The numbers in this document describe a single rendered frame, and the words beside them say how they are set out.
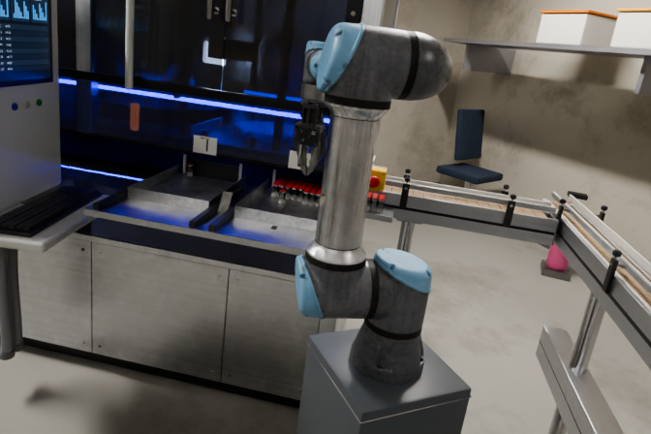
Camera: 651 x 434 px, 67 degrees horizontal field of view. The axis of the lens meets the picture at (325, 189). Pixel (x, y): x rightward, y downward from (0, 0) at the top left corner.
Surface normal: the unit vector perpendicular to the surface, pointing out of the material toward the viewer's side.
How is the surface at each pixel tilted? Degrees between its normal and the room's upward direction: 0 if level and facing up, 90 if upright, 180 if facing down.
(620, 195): 90
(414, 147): 90
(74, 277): 90
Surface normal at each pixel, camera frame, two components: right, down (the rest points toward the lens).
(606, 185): -0.90, 0.00
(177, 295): -0.18, 0.25
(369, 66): 0.17, 0.29
